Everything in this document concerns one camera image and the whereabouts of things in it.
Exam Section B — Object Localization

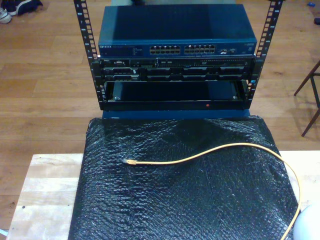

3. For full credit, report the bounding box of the black Dell rack server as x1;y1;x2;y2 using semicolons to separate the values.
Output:
99;57;256;82

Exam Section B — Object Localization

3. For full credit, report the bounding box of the yellow network cable clear plug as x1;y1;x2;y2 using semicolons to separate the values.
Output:
122;142;302;240

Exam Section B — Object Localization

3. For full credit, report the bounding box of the black open rack tray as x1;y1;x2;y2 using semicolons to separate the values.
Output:
99;79;251;111

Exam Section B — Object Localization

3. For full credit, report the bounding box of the blue Netgear network switch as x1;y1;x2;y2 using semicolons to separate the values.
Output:
97;3;258;60

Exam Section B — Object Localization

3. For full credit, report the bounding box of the black perforated rack frame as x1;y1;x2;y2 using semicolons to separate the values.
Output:
73;0;285;111

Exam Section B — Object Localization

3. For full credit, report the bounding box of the dark sneaker white sole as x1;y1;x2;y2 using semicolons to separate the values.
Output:
6;0;43;16

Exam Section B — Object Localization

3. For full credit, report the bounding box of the brown wooden chair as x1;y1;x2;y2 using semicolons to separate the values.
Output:
293;59;320;137

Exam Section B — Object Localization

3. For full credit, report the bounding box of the black bubble wrap mat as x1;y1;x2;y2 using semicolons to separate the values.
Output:
67;115;312;240

